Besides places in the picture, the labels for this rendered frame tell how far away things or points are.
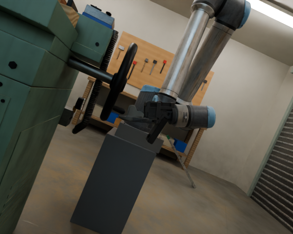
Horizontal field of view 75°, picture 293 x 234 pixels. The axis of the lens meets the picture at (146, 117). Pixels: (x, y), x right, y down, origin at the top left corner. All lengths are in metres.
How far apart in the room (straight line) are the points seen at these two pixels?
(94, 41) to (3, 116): 0.35
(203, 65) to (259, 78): 3.61
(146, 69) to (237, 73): 1.87
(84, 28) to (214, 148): 3.89
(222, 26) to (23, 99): 0.89
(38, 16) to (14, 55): 0.10
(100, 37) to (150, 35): 3.47
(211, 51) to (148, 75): 2.93
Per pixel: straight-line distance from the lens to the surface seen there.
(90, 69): 0.69
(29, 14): 0.49
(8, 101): 0.53
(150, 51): 4.03
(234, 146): 4.48
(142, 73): 3.93
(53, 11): 0.48
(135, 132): 1.10
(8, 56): 0.53
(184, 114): 0.74
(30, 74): 0.51
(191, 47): 0.93
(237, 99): 4.40
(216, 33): 1.08
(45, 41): 0.53
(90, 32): 0.70
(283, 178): 3.79
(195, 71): 1.10
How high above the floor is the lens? 0.77
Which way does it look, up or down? 3 degrees down
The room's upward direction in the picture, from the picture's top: 23 degrees clockwise
